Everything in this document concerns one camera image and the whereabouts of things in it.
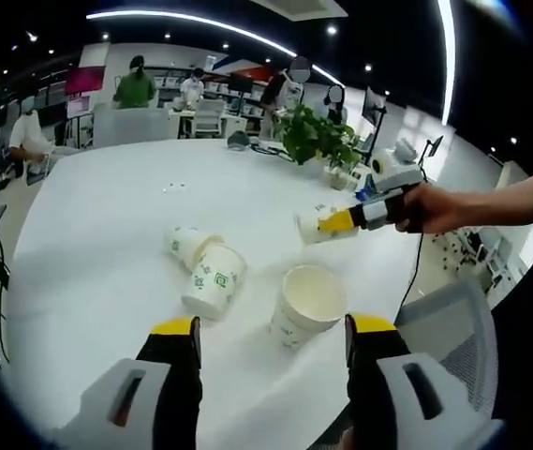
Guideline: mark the white storage shelf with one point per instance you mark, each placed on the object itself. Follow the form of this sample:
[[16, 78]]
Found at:
[[167, 82]]

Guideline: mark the blue and white box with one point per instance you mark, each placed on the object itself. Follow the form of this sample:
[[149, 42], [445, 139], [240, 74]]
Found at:
[[364, 192]]

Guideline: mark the green potted plant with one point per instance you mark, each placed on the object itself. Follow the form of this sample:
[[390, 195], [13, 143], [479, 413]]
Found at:
[[313, 133]]

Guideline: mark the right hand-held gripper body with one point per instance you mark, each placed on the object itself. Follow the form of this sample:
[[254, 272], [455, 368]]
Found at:
[[397, 173]]

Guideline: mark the white mesh office chair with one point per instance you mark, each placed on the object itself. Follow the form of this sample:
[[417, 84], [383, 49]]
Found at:
[[209, 115]]

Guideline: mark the black monitor on stand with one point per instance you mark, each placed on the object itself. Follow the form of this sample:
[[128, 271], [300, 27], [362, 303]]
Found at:
[[373, 100]]

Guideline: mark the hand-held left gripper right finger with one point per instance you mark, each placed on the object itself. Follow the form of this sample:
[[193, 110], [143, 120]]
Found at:
[[369, 398]]

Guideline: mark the small dark bits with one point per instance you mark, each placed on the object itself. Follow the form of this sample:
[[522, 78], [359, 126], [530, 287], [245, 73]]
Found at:
[[167, 189]]

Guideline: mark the white paper cup green print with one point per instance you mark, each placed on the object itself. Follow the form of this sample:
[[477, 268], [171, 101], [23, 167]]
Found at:
[[289, 328], [179, 244], [214, 281], [308, 229]]

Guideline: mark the small monitor on stand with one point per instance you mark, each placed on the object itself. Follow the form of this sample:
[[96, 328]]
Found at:
[[434, 145]]

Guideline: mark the pink display screen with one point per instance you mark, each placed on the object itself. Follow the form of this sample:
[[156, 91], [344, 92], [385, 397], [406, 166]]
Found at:
[[83, 80]]

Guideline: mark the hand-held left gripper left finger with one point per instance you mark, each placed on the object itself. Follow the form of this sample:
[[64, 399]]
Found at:
[[172, 398]]

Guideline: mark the curved ceiling light strip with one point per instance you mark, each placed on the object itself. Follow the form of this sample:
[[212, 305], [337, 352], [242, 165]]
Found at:
[[153, 13]]

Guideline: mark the small glass jar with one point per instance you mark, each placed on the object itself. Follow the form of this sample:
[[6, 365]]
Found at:
[[336, 178]]

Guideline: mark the wide ceiling light strip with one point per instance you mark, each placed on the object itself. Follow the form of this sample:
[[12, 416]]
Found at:
[[448, 56]]

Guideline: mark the grey mesh office chair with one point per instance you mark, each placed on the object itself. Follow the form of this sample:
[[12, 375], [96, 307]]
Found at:
[[463, 328]]

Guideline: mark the grey round device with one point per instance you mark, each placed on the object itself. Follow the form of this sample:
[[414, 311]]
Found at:
[[237, 140]]

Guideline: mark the person's left hand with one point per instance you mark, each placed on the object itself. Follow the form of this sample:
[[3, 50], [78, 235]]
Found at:
[[346, 436]]

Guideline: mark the white table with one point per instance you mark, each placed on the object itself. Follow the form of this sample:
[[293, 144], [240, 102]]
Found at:
[[107, 211]]

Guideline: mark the person's right hand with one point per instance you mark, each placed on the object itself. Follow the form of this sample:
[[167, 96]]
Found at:
[[434, 211]]

